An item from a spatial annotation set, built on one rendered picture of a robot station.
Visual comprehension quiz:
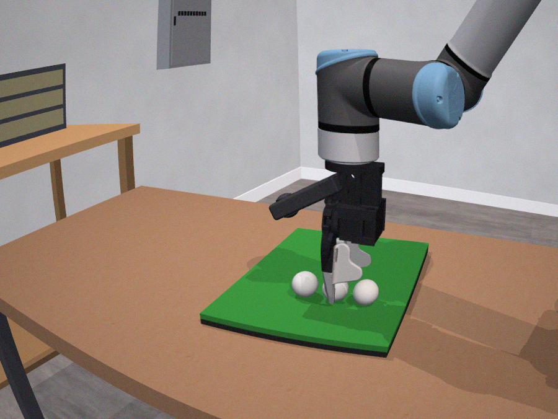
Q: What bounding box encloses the green turf mat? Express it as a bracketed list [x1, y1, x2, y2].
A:
[200, 228, 429, 358]

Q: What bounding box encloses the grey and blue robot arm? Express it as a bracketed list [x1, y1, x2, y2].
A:
[269, 0, 541, 220]

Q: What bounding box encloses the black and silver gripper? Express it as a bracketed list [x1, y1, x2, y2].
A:
[321, 160, 386, 304]

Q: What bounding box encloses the white ball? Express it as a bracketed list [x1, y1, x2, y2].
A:
[353, 279, 379, 306]
[322, 282, 348, 301]
[291, 271, 318, 297]

